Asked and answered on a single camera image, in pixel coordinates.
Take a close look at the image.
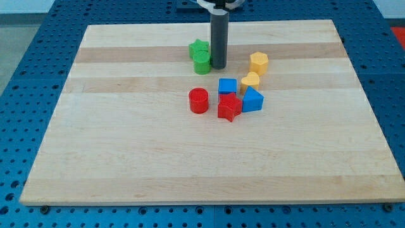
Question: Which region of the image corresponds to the yellow heart block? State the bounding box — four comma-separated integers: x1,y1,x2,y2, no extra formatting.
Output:
240,72,260,95

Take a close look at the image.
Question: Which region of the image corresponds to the blue cube block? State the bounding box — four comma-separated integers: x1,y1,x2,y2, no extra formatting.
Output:
218,78,237,94

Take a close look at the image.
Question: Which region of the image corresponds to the light wooden board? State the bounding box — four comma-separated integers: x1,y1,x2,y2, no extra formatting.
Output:
20,20,404,206

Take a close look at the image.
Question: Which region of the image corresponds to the blue triangle block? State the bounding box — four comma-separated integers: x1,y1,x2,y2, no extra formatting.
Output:
242,86,264,112

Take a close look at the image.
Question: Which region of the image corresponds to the green cylinder block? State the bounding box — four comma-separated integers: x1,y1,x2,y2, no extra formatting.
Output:
193,51,211,75

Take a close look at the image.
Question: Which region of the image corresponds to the red cylinder block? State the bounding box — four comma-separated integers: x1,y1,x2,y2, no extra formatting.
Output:
189,87,209,114

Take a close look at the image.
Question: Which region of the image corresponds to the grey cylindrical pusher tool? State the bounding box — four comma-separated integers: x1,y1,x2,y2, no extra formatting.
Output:
210,8,229,70

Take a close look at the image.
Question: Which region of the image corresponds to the green star block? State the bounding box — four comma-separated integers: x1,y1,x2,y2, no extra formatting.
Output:
188,39,209,59

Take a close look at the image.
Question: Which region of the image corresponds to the yellow hexagon block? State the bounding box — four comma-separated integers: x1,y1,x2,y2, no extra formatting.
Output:
249,52,269,76

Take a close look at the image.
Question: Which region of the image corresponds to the red star block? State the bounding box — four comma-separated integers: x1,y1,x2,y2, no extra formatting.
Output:
217,92,242,122

